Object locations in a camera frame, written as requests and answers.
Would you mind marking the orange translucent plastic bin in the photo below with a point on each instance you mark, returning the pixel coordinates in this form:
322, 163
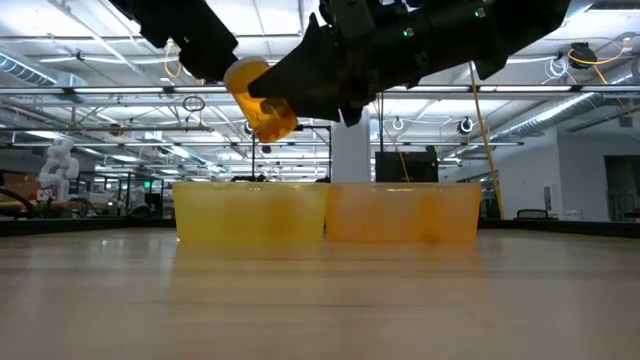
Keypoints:
400, 215

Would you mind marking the yellow translucent plastic bin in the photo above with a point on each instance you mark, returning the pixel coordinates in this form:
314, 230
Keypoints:
250, 215

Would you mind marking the black workstation rig frame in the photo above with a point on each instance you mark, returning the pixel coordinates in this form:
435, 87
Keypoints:
253, 160

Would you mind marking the white building column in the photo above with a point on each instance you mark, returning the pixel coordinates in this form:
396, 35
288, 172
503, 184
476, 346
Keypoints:
350, 150

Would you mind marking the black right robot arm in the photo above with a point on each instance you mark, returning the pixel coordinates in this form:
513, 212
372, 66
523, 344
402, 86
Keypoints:
500, 35

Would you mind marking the dark glass door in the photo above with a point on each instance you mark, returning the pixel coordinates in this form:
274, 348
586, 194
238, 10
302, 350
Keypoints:
621, 187

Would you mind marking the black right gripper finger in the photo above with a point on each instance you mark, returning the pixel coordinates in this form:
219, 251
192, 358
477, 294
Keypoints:
305, 80

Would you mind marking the brown cardboard box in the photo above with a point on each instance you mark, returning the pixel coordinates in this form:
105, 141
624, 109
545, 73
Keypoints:
22, 182

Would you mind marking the black office chair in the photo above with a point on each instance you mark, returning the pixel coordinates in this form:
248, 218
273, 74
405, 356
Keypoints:
532, 214

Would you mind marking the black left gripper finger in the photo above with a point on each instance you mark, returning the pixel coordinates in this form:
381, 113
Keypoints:
207, 55

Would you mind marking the white humanoid robot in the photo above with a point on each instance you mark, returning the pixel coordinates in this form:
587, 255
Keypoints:
59, 170

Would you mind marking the black aluminium table frame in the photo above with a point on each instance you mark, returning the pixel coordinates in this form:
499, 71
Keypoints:
75, 227

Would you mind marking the silver ventilation duct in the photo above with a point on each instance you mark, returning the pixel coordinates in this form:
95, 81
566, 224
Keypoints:
565, 112

